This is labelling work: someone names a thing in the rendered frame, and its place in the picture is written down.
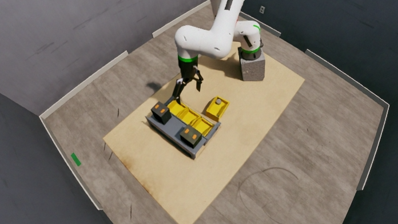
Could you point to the yellow bin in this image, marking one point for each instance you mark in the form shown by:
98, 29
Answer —
189, 117
177, 109
215, 109
203, 126

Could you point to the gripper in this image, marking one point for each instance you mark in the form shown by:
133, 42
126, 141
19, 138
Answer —
186, 76

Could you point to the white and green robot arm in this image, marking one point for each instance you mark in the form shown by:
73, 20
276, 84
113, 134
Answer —
217, 42

